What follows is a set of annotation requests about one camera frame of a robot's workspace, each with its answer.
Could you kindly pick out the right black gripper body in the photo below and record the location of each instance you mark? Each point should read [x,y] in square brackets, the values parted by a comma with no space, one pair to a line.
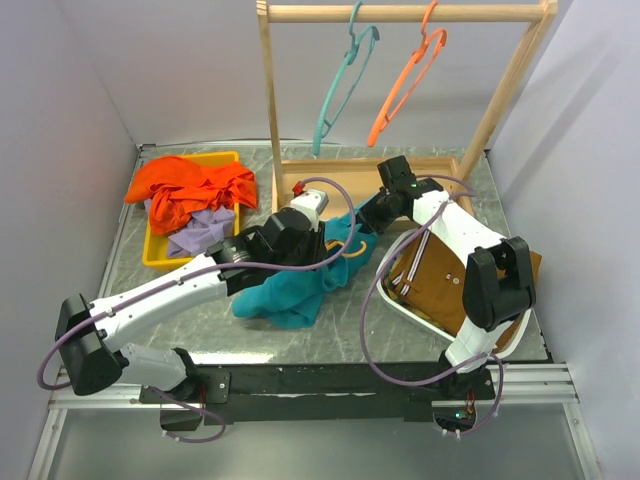
[378,212]

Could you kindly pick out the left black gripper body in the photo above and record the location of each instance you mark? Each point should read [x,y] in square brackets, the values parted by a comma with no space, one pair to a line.
[309,249]

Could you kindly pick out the teal t shirt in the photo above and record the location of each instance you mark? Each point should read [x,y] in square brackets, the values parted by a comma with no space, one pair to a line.
[292,300]

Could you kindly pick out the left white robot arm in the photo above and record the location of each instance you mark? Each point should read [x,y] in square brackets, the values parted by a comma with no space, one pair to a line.
[97,338]

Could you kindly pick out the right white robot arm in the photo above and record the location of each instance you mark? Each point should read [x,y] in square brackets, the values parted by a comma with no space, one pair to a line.
[468,279]

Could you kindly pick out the orange t shirt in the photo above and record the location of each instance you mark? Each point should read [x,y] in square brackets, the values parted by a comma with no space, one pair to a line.
[178,186]

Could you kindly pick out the orange plastic hanger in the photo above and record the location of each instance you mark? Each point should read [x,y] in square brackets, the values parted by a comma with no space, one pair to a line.
[431,44]

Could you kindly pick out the white laundry basket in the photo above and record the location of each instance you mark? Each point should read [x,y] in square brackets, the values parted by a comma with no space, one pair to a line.
[400,300]

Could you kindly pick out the wooden clothes rack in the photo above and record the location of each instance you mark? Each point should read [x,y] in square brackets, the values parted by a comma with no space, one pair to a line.
[359,173]

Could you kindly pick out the lilac cloth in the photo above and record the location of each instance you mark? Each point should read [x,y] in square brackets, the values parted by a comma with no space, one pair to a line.
[204,228]

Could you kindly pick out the black base bar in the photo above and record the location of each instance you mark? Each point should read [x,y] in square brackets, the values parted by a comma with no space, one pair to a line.
[250,393]

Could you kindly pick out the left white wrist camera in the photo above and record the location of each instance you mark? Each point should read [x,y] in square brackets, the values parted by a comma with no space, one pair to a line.
[310,202]

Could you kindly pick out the aluminium rail frame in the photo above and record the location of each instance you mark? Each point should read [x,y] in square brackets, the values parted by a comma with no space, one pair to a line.
[540,432]

